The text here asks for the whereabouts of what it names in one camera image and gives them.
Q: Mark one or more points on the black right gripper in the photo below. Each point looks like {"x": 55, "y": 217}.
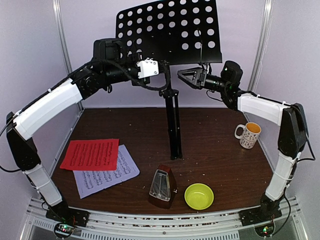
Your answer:
{"x": 199, "y": 74}

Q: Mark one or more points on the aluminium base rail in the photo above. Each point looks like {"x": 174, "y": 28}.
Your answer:
{"x": 219, "y": 225}

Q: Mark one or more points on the red sheet music paper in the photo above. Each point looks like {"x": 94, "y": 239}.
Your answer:
{"x": 91, "y": 155}

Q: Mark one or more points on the white sheet music paper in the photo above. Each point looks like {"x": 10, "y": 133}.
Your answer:
{"x": 91, "y": 182}

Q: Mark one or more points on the wooden metronome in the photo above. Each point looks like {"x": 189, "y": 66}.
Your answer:
{"x": 163, "y": 188}

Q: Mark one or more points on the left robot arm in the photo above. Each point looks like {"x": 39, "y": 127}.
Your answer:
{"x": 109, "y": 65}

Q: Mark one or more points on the green bowl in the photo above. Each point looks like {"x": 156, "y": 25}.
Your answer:
{"x": 199, "y": 196}

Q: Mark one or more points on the aluminium frame post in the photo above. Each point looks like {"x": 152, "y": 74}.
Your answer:
{"x": 262, "y": 45}
{"x": 61, "y": 32}

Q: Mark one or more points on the left aluminium frame post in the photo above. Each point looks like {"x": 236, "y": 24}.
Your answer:
{"x": 61, "y": 32}

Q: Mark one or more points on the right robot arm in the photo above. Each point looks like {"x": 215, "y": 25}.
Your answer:
{"x": 287, "y": 119}

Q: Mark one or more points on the black perforated music stand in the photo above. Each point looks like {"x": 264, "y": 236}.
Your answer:
{"x": 173, "y": 32}

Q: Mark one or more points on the white patterned mug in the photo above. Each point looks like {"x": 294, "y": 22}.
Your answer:
{"x": 247, "y": 134}

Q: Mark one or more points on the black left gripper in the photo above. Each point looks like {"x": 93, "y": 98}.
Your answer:
{"x": 142, "y": 81}

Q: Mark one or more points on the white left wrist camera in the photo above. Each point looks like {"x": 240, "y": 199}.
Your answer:
{"x": 147, "y": 68}

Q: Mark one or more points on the right aluminium frame post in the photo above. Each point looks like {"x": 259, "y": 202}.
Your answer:
{"x": 262, "y": 45}

